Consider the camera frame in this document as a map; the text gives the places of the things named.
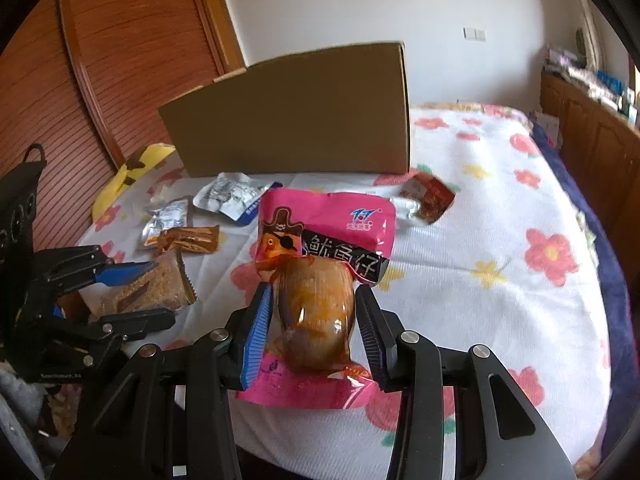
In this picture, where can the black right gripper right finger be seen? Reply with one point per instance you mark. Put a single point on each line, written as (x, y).
(379, 330)

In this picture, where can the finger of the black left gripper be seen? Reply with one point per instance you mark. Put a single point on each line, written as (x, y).
(137, 325)

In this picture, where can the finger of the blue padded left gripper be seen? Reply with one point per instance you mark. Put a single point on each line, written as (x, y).
(121, 274)

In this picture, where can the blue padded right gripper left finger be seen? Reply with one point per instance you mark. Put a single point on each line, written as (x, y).
(253, 333)

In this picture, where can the brown cracker packet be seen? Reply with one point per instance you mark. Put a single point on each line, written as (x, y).
(162, 284)

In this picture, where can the pink squid snack packet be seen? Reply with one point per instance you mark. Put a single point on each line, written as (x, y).
(315, 249)

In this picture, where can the silver blue foil pouch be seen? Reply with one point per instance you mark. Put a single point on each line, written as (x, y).
(235, 196)

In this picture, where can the white red snack pouch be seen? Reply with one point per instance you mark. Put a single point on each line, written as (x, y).
(423, 198)

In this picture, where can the small silver foil packet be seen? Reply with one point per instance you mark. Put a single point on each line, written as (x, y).
(174, 214)

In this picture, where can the orange candy wrapper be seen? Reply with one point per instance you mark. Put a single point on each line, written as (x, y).
(199, 240)

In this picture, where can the yellow Pikachu plush toy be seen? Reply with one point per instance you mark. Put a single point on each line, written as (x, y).
(139, 163)

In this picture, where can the floral white bed sheet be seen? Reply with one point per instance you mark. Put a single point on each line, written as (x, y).
(507, 265)

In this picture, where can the wooden louvered wardrobe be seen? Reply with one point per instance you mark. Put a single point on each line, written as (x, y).
(85, 79)

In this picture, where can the brown cardboard box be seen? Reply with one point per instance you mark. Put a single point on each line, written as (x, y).
(340, 109)

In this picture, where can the dark blue blanket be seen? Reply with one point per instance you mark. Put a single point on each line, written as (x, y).
(614, 291)

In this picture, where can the white paper card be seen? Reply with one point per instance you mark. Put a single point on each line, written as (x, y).
(551, 126)

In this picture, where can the wooden sideboard cabinet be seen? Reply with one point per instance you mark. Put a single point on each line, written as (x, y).
(601, 153)

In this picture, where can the clutter on cabinet top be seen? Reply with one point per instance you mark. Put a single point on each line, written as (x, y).
(583, 70)

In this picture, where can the white wall switch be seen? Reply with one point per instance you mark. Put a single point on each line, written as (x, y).
(474, 34)

